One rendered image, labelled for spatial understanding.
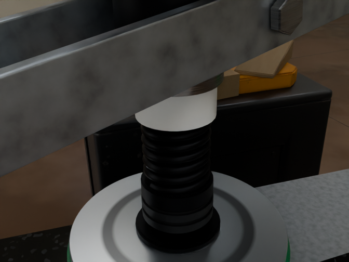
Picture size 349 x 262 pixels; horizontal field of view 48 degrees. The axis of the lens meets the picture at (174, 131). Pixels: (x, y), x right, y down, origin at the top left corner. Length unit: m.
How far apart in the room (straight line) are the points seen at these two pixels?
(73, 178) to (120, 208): 1.65
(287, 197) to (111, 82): 0.33
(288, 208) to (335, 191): 0.08
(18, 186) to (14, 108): 1.90
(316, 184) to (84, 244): 0.30
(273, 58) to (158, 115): 0.77
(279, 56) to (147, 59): 0.84
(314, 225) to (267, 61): 0.63
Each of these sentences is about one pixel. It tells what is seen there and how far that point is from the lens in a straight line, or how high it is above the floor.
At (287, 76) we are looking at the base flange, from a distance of 1.03.
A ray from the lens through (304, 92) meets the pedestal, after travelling 1.02.
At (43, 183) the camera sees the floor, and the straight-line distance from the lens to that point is 2.08.
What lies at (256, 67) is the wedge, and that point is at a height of 0.80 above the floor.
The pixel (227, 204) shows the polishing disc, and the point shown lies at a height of 0.84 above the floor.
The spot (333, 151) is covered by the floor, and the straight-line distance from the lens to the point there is 2.36.
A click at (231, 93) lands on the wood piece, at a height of 0.79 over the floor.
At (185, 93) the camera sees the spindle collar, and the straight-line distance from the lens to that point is 0.29.
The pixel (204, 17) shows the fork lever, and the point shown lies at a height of 1.05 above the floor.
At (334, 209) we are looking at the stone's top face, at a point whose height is 0.80.
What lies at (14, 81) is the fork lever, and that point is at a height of 1.03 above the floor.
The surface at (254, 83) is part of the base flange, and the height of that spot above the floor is 0.76.
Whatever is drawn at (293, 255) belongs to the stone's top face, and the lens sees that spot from 0.43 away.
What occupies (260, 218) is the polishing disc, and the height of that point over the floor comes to 0.84.
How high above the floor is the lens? 1.09
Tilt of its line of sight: 27 degrees down
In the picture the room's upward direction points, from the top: 1 degrees counter-clockwise
